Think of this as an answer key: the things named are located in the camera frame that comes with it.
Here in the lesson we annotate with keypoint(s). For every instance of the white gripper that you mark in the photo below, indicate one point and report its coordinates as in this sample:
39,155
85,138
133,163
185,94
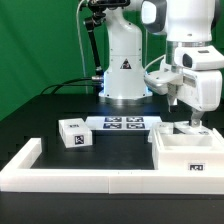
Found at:
200,90

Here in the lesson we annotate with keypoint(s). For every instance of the white cabinet body box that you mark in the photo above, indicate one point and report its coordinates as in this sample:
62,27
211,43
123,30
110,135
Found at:
188,152

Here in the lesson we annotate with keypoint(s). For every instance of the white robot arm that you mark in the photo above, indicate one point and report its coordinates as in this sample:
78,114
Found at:
176,58

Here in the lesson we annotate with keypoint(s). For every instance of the white cabinet top block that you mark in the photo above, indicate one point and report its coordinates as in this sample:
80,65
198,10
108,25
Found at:
75,133

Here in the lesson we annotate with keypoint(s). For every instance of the white U-shaped fence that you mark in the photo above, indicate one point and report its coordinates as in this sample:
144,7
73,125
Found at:
19,176

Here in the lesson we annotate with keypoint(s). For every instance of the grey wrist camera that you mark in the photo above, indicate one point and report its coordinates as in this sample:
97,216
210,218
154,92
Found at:
158,81

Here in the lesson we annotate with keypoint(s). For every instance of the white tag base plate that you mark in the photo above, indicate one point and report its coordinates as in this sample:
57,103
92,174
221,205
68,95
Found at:
121,122

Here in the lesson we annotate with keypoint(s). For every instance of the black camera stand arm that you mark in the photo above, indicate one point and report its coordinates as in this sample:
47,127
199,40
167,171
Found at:
98,8

